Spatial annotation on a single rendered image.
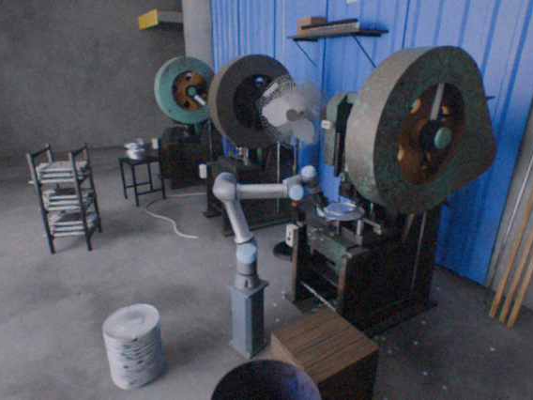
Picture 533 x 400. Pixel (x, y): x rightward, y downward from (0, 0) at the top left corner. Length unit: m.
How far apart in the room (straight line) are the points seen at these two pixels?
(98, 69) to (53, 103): 1.10
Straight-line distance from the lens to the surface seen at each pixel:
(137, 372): 2.23
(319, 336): 1.98
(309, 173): 1.97
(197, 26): 6.97
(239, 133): 3.25
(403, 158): 1.94
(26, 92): 8.18
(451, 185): 2.21
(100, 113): 8.25
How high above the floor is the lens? 1.66
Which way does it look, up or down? 21 degrees down
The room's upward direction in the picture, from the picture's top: straight up
